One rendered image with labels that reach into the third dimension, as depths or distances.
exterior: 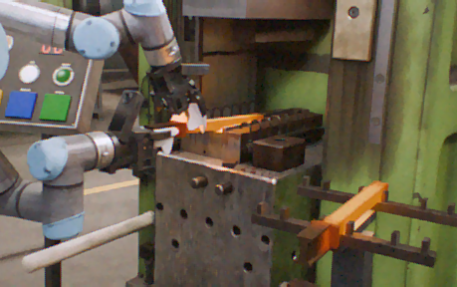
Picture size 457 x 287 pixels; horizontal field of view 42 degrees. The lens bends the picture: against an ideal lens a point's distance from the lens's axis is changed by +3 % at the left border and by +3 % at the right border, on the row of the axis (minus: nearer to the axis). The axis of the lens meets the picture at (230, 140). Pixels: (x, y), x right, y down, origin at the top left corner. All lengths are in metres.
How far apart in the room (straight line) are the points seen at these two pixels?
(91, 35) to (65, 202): 0.31
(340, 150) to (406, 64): 0.26
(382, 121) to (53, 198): 0.75
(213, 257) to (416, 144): 0.56
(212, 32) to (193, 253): 0.64
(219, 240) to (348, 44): 0.57
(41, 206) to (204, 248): 0.50
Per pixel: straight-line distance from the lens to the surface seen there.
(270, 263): 1.41
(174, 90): 1.32
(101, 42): 1.11
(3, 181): 1.21
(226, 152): 1.49
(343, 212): 1.05
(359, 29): 1.40
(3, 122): 1.76
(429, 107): 1.38
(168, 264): 1.63
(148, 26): 1.25
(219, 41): 1.77
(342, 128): 1.46
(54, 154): 1.12
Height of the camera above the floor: 1.29
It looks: 13 degrees down
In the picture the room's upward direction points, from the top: 2 degrees clockwise
